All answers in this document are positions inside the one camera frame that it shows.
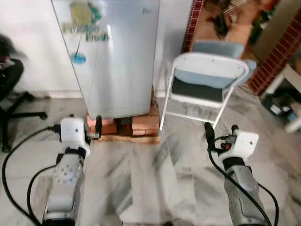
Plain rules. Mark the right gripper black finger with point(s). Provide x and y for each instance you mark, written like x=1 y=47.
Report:
x=235 y=130
x=209 y=133

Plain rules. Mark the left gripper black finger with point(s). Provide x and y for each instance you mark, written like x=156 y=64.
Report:
x=99 y=125

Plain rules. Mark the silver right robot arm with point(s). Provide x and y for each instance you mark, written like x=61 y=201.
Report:
x=240 y=193

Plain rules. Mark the silver fridge door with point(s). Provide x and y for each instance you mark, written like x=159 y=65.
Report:
x=122 y=89

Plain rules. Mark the red brick fridge base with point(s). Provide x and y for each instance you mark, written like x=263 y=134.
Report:
x=146 y=123

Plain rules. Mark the silver fridge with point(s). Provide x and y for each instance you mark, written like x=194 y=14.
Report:
x=127 y=70

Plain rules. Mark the wooden board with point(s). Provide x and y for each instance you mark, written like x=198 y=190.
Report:
x=131 y=138

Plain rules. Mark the black floor device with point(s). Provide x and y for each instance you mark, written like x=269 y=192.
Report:
x=277 y=106

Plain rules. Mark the blue round sticker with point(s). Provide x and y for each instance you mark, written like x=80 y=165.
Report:
x=78 y=58

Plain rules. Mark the white grey folding chair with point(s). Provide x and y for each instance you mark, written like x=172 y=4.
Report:
x=207 y=63

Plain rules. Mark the green logo sticker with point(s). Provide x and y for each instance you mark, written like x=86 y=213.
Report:
x=89 y=35

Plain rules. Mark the black office chair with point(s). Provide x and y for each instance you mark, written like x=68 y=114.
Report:
x=9 y=75

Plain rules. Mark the red brick column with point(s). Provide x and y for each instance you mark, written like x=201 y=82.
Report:
x=193 y=26

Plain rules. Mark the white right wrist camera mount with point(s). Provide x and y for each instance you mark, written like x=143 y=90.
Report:
x=244 y=143

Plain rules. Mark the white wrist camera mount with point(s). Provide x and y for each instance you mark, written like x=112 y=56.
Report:
x=73 y=132
x=244 y=143

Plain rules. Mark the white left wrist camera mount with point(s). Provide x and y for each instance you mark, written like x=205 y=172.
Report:
x=73 y=132

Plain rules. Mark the white furniture frame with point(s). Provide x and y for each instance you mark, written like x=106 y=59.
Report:
x=294 y=125

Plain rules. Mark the low red brick wall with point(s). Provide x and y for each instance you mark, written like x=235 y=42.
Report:
x=273 y=61

